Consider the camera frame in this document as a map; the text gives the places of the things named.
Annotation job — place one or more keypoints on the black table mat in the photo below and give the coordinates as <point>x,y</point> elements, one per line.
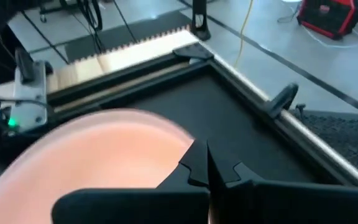
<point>228,124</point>

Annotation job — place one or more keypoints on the red and black box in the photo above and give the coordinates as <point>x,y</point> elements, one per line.
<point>328,15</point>

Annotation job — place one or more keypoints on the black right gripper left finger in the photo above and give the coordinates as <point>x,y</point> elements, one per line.
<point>135,205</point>

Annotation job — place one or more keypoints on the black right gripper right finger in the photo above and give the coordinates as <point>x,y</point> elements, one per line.
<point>291,205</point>

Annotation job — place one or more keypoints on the black table clamp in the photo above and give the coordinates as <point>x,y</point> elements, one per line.
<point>283,99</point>

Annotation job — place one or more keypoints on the black frame corner bracket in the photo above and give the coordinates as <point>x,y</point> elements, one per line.
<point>194,51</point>

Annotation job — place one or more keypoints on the black metal table frame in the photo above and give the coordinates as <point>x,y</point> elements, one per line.
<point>120,78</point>

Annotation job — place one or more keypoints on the black stand leg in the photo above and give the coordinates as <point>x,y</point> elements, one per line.
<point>201,31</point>

